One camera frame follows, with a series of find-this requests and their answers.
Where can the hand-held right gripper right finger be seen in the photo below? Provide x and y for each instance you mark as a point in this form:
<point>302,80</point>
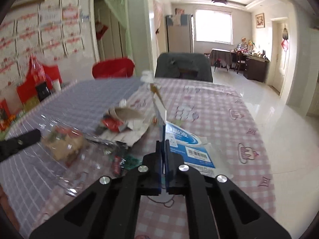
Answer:
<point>167,175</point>

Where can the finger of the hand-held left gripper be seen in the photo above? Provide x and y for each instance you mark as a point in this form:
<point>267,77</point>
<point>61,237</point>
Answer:
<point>20,143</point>

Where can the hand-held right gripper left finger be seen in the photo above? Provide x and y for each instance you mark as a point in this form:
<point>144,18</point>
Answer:
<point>159,175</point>

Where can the blue and white medicine box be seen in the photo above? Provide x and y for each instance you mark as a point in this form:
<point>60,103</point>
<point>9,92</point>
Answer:
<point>192,149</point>

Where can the green packet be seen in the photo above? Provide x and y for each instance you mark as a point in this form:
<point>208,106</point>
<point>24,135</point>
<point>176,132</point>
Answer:
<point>130,161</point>

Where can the small red packet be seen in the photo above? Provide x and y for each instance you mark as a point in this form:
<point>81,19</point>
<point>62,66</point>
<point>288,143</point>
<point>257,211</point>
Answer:
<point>117,165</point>

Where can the clear plastic bag with food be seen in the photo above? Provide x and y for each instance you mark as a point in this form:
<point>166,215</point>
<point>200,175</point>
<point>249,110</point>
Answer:
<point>63,143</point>

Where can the crumpled white paper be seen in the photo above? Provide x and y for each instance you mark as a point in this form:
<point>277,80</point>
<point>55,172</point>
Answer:
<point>132,132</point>

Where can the red gift box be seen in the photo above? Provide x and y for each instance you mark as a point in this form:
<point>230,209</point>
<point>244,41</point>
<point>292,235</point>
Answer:
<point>32,79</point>

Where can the red snack wrapper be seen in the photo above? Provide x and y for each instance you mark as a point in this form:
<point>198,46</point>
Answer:
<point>111,125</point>

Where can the brown paper scrap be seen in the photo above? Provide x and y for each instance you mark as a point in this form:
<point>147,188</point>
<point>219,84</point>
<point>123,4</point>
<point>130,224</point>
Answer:
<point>125,113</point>

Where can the grey-blue checked cloth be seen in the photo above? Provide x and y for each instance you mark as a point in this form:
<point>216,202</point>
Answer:
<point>82,99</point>

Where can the pink checked tablecloth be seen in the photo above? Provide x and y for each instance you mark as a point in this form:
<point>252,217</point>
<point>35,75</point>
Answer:
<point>219,119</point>

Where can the grey covered chair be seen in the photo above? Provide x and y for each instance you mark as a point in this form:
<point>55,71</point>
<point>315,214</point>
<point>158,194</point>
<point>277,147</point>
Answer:
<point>184,66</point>

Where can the red chair cover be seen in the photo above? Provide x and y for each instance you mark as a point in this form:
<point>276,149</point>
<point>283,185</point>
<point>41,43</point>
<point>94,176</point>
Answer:
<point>113,68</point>

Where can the table with grey cloth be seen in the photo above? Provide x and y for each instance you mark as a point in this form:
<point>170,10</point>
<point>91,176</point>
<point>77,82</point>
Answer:
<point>220,56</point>

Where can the wooden chair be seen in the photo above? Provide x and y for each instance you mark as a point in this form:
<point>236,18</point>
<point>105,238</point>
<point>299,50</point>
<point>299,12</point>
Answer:
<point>239,59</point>

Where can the refrigerator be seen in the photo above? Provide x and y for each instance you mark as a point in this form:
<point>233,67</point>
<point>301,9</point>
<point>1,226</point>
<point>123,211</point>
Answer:
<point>180,36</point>

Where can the dark wooden desk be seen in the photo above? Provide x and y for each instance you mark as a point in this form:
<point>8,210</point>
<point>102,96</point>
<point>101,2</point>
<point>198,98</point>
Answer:
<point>256,67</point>

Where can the toys on desk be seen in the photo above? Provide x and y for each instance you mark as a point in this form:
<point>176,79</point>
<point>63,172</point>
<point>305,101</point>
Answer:
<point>249,46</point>

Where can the pink curtain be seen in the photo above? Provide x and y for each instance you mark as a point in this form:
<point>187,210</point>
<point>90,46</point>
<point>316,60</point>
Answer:
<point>158,22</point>

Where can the window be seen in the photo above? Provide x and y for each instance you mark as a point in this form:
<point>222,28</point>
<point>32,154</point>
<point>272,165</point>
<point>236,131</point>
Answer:
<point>214,26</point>

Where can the green door curtain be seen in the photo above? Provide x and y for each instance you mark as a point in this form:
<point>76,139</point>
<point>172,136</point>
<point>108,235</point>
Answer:
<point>119,12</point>

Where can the red hanging door ornament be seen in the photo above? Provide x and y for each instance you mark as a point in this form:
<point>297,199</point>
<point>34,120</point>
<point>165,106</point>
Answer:
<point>284,38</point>

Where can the wall of certificates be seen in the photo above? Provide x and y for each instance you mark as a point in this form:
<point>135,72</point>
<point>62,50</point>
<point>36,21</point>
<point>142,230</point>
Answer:
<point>49,27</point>

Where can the small framed wall picture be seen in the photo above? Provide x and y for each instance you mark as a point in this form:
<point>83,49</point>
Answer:
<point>260,20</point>

